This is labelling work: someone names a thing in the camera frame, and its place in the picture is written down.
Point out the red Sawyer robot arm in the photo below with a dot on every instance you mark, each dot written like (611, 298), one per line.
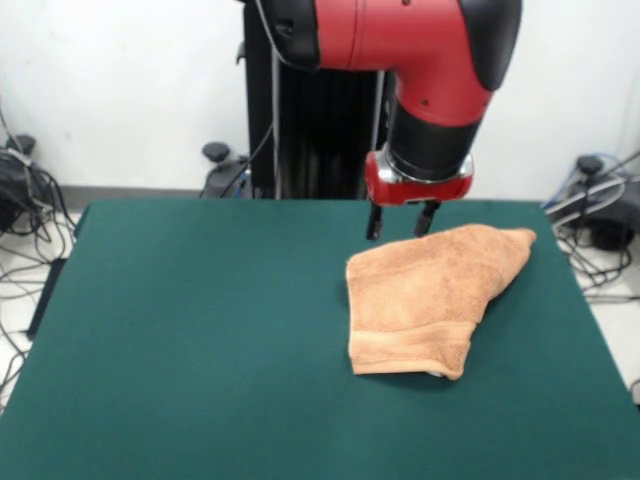
(400, 40)

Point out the tan terry towel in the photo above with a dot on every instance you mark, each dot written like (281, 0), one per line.
(425, 300)

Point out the dark green table cloth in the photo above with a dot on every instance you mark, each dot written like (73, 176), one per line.
(150, 350)

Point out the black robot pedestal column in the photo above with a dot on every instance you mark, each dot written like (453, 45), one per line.
(310, 125)

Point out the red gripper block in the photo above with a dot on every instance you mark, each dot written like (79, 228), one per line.
(415, 192)

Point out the gray floor leg black knob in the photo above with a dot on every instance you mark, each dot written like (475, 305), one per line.
(12, 200)
(600, 220)

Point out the gray pedestal foot black knob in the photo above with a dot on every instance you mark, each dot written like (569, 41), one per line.
(220, 170)

